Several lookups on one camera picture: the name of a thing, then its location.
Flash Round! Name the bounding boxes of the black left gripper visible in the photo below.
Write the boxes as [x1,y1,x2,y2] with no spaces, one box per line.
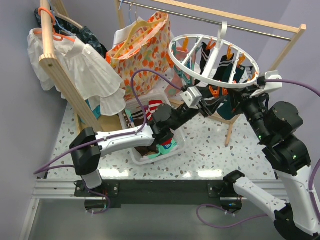
[170,86,227,132]

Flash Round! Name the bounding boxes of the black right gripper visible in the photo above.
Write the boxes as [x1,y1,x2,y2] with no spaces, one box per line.
[226,82,269,141]

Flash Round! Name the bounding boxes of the orange clothespin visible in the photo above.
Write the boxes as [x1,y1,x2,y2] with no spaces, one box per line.
[209,85,220,98]
[221,87,228,96]

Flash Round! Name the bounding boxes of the red white striped sock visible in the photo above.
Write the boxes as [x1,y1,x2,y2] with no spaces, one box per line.
[145,100,163,121]

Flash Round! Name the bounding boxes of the white round sock hanger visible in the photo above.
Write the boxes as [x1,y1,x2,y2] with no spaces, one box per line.
[168,21,260,89]

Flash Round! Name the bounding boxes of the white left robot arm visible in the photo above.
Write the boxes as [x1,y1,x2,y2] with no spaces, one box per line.
[69,96,225,196]

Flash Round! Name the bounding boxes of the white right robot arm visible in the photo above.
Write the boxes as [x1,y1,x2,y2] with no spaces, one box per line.
[222,87,320,240]

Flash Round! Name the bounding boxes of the yellow plastic hanger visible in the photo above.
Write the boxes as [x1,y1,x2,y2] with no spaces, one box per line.
[113,19,163,58]

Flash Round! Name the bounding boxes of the orange plastic hanger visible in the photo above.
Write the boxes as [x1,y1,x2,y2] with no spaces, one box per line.
[38,7,75,43]

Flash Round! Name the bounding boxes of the black striped sock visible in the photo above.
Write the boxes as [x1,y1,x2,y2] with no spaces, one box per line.
[212,53,235,83]
[199,42,211,75]

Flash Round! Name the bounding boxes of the teal clothespin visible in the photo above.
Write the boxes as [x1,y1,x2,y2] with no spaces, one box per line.
[172,66,196,88]

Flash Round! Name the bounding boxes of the pink patterned sock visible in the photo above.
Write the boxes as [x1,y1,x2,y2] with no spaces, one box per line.
[165,47,189,98]

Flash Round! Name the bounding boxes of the mint green sock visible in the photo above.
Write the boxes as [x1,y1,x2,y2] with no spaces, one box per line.
[141,138,179,162]

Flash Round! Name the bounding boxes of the brown sock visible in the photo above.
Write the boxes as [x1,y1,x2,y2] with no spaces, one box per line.
[132,110,160,159]

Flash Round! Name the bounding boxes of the white plastic basket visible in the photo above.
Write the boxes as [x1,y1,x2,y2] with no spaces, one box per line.
[125,92,186,165]

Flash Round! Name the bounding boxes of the floral orange tote bag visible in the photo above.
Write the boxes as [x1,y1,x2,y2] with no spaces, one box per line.
[105,11,171,101]

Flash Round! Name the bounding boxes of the wooden right clothes rack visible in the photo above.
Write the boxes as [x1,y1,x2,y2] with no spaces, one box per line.
[114,0,307,148]

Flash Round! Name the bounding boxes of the wooden clothes rack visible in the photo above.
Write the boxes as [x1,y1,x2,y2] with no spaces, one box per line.
[114,0,307,148]
[39,0,103,132]

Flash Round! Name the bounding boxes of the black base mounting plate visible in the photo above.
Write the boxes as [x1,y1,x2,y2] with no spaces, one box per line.
[74,179,243,213]

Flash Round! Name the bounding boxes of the white ruffled dress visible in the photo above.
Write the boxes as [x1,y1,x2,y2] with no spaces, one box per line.
[26,27,127,117]

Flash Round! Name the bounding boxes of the dark patterned garment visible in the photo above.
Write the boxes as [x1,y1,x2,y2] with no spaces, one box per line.
[34,7,108,58]

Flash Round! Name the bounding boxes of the wooden left clothes rack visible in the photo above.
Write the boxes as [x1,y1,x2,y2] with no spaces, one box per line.
[39,0,103,132]

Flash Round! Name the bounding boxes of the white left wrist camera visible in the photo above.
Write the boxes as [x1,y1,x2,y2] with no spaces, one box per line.
[180,86,202,109]

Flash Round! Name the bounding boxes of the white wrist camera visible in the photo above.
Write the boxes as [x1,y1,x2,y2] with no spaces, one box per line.
[180,86,202,109]
[249,70,283,99]

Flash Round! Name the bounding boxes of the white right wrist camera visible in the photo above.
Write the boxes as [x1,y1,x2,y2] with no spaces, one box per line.
[249,70,283,99]

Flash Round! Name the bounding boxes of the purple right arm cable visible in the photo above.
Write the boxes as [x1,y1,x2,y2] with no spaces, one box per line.
[264,79,320,221]

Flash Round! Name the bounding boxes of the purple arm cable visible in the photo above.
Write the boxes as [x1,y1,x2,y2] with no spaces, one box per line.
[33,69,183,175]
[264,79,320,221]

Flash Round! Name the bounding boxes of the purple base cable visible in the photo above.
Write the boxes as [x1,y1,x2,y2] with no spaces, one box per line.
[196,203,268,230]

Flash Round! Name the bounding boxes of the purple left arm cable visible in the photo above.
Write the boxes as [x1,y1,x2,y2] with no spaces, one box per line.
[33,69,183,175]

